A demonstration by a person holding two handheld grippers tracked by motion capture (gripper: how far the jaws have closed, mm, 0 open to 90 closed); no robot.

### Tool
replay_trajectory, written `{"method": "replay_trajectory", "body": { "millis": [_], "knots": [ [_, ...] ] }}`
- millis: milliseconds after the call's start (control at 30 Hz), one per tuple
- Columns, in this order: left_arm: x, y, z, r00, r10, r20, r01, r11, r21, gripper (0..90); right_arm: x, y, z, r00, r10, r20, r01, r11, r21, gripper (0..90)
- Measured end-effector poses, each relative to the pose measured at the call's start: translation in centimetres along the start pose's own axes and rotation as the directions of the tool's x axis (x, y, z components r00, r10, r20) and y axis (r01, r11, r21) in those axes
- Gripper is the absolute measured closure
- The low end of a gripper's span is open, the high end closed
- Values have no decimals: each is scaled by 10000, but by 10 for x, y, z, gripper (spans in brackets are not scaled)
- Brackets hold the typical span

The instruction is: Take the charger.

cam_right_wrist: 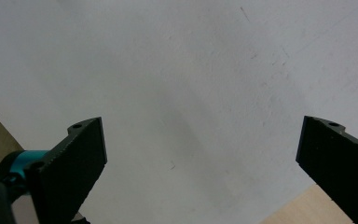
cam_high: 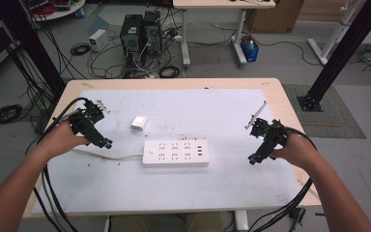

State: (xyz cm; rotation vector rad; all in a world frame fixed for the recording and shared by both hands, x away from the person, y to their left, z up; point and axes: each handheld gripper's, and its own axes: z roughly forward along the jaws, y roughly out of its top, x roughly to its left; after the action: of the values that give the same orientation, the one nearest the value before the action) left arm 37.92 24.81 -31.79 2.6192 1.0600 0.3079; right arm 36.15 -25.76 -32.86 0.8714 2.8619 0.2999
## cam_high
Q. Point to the small white box device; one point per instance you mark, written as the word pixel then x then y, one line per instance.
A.
pixel 98 39

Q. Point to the round white table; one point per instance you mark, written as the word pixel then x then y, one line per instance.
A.
pixel 62 11

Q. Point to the black metal frame post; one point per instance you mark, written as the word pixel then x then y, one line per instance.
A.
pixel 346 53
pixel 29 42

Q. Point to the brown cardboard box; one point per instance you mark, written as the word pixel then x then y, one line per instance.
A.
pixel 275 17

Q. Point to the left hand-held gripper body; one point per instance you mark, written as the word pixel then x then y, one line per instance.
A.
pixel 84 121

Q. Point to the white-legged wooden desk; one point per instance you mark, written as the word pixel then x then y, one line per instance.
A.
pixel 219 4

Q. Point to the person's left leg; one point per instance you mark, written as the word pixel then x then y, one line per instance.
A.
pixel 127 224

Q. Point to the white table leg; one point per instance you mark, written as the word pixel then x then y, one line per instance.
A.
pixel 241 221

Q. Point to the person's right leg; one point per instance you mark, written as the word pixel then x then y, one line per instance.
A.
pixel 204 223

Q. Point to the black computer tower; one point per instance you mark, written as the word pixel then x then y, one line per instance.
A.
pixel 131 37
pixel 152 30

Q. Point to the person's left hand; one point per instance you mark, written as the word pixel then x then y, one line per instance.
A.
pixel 59 140

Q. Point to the white power strip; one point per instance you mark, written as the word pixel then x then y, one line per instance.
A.
pixel 175 153

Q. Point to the white charger plug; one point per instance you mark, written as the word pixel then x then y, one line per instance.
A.
pixel 138 123

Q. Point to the person's right hand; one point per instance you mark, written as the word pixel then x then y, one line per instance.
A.
pixel 299 151

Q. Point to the blue storage box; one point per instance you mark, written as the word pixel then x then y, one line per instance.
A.
pixel 250 51

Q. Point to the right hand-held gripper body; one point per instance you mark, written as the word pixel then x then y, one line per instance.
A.
pixel 268 130

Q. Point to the person's leg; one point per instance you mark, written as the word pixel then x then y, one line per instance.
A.
pixel 204 223
pixel 127 224

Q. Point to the white table mat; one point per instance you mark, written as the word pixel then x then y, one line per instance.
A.
pixel 206 112

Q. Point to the grey floor mat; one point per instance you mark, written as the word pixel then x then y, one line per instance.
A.
pixel 330 112

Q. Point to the white metal stand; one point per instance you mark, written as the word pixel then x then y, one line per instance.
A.
pixel 333 35

